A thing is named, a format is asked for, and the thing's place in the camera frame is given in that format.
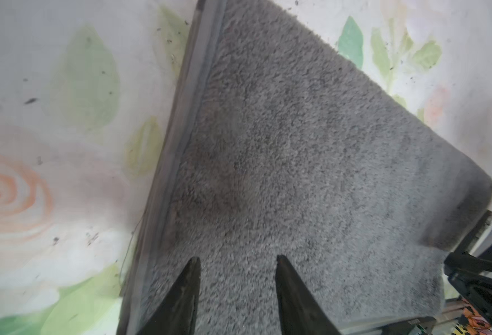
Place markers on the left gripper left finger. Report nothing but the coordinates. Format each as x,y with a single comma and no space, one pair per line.
177,313

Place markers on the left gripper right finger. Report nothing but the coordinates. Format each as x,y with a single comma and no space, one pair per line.
299,312

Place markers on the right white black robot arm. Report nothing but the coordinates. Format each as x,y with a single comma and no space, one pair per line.
471,277

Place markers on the grey terry towel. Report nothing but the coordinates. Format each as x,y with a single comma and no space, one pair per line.
277,145

